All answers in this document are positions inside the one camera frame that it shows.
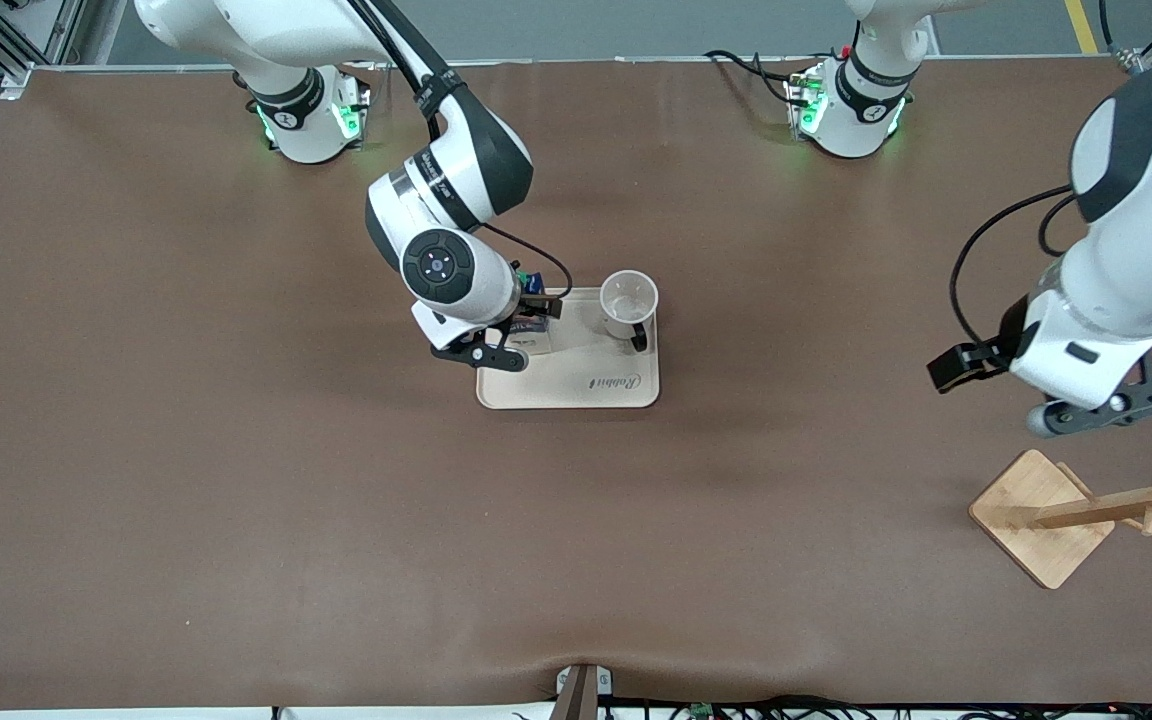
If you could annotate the blue white milk carton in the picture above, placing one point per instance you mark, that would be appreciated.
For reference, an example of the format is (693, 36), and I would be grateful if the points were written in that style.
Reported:
(528, 345)

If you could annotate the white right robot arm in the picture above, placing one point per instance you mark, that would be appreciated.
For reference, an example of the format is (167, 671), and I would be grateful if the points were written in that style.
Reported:
(456, 170)

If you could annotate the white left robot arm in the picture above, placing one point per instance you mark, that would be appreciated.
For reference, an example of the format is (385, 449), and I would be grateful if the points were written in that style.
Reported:
(1136, 250)

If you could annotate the cream rabbit print tray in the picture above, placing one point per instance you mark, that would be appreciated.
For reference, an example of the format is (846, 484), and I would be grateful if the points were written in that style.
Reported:
(586, 375)

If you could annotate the wooden cup stand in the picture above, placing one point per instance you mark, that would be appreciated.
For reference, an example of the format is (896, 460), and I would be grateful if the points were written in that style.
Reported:
(1036, 520)

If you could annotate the metal table clamp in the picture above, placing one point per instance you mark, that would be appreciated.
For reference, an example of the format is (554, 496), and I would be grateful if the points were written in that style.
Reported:
(584, 690)

